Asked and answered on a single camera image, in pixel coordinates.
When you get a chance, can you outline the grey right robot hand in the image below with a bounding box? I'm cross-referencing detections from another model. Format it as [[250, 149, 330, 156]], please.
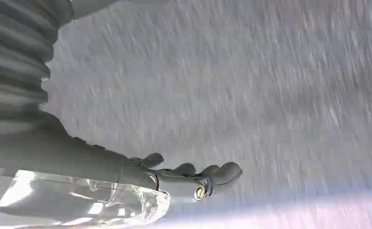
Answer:
[[0, 110, 244, 202]]

